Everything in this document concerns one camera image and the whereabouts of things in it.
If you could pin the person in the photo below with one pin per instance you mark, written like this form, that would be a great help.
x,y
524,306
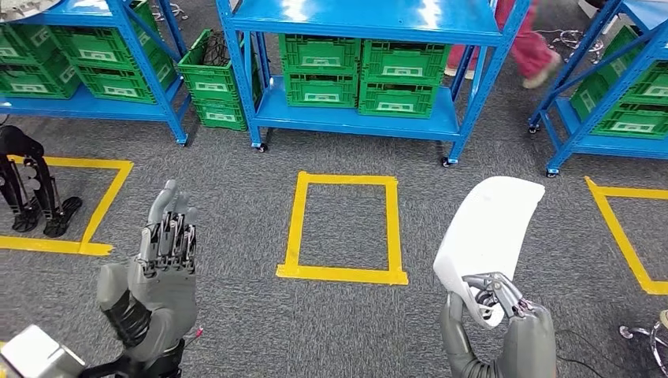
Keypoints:
x,y
527,47

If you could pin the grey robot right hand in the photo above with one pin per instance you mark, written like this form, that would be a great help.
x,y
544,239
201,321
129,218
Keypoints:
x,y
529,349

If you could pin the blue metal shelf rack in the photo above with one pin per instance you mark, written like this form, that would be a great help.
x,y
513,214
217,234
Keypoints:
x,y
616,146
94,107
365,18

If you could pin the yellow floor tape square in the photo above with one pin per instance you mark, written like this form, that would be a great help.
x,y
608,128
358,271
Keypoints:
x,y
621,235
339,274
104,203

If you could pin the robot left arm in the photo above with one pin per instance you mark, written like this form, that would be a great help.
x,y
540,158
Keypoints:
x,y
156,365

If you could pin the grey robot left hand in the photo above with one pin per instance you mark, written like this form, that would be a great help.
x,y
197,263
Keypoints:
x,y
162,308

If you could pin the green plastic crate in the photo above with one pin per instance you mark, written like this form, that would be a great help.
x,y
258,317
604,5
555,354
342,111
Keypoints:
x,y
208,78
391,94
396,55
313,47
36,78
120,78
649,86
94,44
613,62
318,86
21,39
626,117
206,109

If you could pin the white plastic shell part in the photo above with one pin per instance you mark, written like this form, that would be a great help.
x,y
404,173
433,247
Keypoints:
x,y
490,229

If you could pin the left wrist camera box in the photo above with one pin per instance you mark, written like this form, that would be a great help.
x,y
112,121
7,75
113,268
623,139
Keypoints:
x,y
36,355

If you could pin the chrome stool base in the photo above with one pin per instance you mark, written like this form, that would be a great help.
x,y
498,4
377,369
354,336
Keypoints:
x,y
626,332

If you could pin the silver wheel cover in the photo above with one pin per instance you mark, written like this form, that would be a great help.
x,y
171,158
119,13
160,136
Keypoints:
x,y
21,8

